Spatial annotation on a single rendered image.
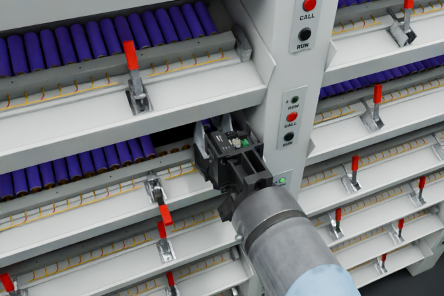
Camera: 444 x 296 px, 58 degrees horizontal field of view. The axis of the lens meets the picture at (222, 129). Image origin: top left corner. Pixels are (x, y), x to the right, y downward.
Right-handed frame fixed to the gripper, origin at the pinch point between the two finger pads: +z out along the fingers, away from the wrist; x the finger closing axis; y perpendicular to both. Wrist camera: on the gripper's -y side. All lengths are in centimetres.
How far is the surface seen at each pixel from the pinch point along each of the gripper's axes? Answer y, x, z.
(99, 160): -1.2, 18.4, 0.8
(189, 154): -2.1, 4.2, -2.8
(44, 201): -2.5, 27.7, -3.4
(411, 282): -95, -75, -8
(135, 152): -1.4, 12.6, 0.3
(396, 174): -25, -44, -6
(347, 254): -62, -42, -4
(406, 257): -81, -70, -5
